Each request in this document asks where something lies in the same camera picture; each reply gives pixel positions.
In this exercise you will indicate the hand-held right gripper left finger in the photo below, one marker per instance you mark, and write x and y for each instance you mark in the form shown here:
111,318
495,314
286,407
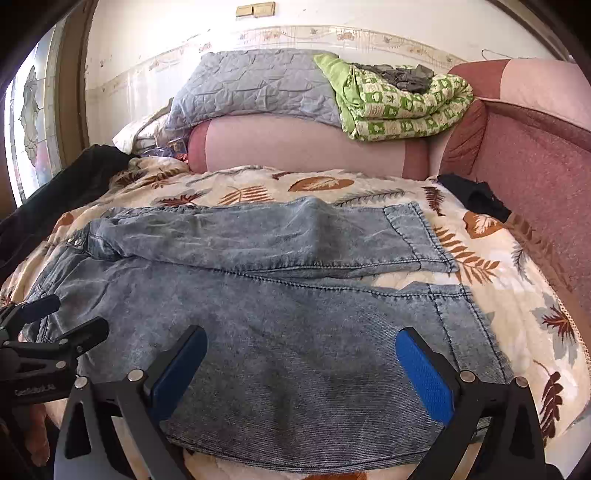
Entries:
178,374

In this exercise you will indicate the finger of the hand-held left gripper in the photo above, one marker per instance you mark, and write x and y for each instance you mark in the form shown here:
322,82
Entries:
32,309
85,334

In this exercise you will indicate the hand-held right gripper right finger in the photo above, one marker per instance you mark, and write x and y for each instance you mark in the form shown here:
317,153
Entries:
425,374

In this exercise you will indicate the blue denim pants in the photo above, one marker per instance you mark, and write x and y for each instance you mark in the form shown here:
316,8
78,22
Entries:
277,323

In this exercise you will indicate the person's left hand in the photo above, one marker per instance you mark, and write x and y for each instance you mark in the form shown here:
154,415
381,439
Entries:
38,436

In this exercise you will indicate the large black garment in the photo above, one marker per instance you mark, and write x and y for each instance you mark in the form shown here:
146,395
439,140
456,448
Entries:
60,194

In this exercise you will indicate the leaf print blanket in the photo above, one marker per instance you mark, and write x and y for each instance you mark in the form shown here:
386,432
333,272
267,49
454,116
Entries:
508,286

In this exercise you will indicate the small black cloth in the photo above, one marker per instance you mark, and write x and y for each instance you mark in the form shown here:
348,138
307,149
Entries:
475,194

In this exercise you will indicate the stained glass window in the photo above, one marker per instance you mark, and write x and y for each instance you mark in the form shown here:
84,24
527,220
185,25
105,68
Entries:
32,115

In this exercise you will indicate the purple patterned item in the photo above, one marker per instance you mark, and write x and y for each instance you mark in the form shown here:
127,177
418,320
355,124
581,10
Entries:
166,148

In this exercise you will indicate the white pillow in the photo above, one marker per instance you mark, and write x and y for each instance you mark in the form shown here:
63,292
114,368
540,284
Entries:
138,134

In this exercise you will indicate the pink sofa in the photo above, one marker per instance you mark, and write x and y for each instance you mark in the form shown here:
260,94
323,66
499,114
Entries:
300,147

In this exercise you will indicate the green patterned blanket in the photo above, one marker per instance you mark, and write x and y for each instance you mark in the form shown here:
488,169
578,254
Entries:
406,110

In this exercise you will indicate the dark grey cloth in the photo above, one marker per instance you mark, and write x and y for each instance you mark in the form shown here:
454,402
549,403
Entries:
397,76

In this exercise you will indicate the grey pillow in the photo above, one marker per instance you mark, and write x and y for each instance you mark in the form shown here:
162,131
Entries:
258,83

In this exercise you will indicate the brown wooden door frame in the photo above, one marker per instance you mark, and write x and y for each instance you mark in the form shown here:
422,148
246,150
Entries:
74,78

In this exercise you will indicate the small beige wall switch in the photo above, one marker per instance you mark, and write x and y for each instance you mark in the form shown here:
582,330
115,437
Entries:
244,11

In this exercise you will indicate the wide beige wall switch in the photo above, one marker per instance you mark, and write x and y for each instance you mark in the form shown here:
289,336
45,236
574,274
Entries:
264,9

